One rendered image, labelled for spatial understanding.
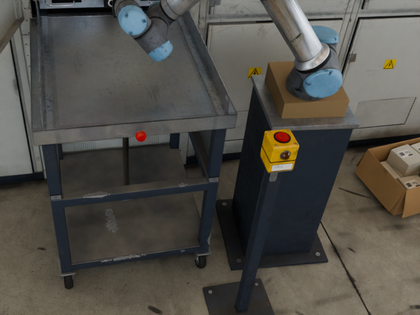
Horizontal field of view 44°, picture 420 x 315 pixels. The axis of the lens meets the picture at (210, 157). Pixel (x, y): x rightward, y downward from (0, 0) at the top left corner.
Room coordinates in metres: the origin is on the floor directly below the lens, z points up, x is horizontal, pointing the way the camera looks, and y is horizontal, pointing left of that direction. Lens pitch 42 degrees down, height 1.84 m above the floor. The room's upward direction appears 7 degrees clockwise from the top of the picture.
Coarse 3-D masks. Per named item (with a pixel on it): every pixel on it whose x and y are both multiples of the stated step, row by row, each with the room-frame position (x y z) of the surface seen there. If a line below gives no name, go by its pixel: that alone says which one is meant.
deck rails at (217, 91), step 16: (48, 32) 1.67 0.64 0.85; (192, 32) 1.78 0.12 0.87; (48, 48) 1.57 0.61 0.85; (192, 48) 1.69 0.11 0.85; (48, 64) 1.47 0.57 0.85; (208, 64) 1.55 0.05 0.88; (48, 80) 1.38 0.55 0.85; (208, 80) 1.50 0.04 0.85; (48, 96) 1.30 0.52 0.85; (224, 96) 1.36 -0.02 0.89; (48, 112) 1.22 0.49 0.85; (224, 112) 1.33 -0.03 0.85; (48, 128) 1.15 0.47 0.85
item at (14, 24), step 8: (0, 0) 1.65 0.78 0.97; (8, 0) 1.72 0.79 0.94; (0, 8) 1.64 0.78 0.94; (8, 8) 1.70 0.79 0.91; (0, 16) 1.63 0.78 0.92; (8, 16) 1.69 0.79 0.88; (0, 24) 1.61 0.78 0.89; (8, 24) 1.68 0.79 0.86; (16, 24) 1.69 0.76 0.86; (0, 32) 1.60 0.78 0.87; (8, 32) 1.65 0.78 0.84; (0, 40) 1.59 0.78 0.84; (8, 40) 1.59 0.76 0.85; (0, 48) 1.52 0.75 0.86
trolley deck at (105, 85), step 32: (32, 32) 1.67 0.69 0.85; (64, 32) 1.70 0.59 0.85; (96, 32) 1.72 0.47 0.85; (32, 64) 1.46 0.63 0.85; (64, 64) 1.49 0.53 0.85; (96, 64) 1.51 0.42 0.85; (128, 64) 1.54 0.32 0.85; (160, 64) 1.56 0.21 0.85; (192, 64) 1.59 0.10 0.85; (32, 96) 1.29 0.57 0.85; (64, 96) 1.31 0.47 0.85; (96, 96) 1.33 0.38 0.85; (128, 96) 1.35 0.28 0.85; (160, 96) 1.38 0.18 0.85; (192, 96) 1.40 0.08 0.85; (32, 128) 1.14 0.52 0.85; (64, 128) 1.16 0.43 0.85; (96, 128) 1.19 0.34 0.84; (128, 128) 1.22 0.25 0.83; (160, 128) 1.25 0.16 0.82; (192, 128) 1.29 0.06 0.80; (224, 128) 1.32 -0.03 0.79
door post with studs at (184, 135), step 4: (196, 4) 1.98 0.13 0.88; (192, 8) 1.98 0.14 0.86; (196, 8) 1.98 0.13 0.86; (192, 12) 1.98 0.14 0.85; (196, 12) 1.98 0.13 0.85; (192, 16) 1.98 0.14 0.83; (196, 16) 1.99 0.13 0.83; (196, 20) 1.99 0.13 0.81; (196, 24) 1.99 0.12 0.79; (184, 132) 1.98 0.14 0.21; (184, 136) 1.98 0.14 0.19; (184, 140) 1.98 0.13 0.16; (180, 144) 1.98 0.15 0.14; (184, 144) 1.98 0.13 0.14; (180, 148) 1.98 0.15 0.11; (184, 148) 1.98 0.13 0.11; (180, 152) 1.98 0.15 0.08; (184, 152) 1.98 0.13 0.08; (184, 156) 1.99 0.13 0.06; (184, 160) 1.99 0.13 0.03
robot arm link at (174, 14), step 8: (168, 0) 1.50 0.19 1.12; (176, 0) 1.49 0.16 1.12; (184, 0) 1.49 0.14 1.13; (192, 0) 1.49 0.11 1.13; (200, 0) 1.51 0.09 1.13; (152, 8) 1.52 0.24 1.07; (160, 8) 1.50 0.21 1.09; (168, 8) 1.49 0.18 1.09; (176, 8) 1.49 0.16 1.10; (184, 8) 1.49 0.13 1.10; (152, 16) 1.48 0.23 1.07; (160, 16) 1.48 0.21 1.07; (168, 16) 1.49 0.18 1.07; (176, 16) 1.50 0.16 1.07; (168, 24) 1.49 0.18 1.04
